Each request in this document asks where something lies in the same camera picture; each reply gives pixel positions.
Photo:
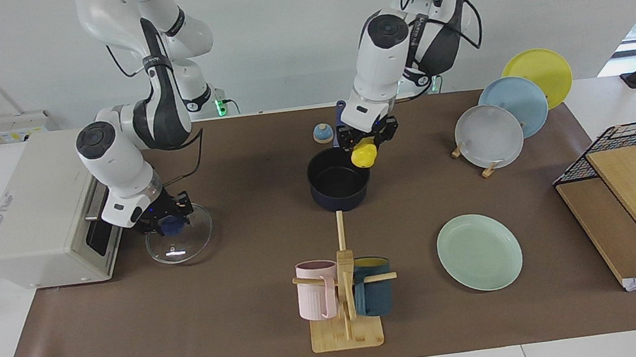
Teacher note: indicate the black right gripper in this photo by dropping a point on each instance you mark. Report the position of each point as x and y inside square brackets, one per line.
[168, 206]

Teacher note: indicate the pink ribbed mug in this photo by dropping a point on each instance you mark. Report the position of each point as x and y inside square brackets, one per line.
[316, 292]

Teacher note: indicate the wooden plate rack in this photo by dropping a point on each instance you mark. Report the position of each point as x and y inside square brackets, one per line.
[489, 171]

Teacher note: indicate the yellow plate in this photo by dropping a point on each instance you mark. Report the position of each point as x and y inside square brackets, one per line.
[545, 66]

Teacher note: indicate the light green plate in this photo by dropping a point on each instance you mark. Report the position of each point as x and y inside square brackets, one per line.
[479, 253]

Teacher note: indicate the light blue plate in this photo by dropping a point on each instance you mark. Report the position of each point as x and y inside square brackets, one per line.
[522, 101]

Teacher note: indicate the brown wooden shelf board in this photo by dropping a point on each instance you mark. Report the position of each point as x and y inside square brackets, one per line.
[611, 229]

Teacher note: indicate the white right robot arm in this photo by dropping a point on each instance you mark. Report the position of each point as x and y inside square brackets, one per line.
[118, 159]

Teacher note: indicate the wooden mug tree stand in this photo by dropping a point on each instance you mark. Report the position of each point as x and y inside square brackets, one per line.
[350, 330]

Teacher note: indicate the white wall socket box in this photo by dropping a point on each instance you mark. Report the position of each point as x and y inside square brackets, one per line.
[25, 127]

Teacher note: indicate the glass lid with blue knob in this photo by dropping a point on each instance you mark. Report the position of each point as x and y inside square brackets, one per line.
[179, 248]

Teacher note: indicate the beige toaster oven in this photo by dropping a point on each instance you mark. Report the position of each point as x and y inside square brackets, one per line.
[34, 211]

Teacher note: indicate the brown table mat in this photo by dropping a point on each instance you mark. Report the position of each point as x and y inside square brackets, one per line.
[219, 309]

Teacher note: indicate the grey plate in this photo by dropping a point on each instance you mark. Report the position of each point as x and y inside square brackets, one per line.
[490, 136]

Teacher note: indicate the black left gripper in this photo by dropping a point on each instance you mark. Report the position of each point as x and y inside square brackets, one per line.
[366, 131]

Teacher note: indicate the yellow lemon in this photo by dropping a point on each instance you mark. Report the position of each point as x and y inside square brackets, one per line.
[363, 155]

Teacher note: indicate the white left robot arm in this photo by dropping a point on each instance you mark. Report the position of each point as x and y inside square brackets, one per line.
[379, 58]

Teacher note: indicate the dark teal mug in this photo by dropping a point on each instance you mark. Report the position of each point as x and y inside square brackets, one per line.
[374, 295]

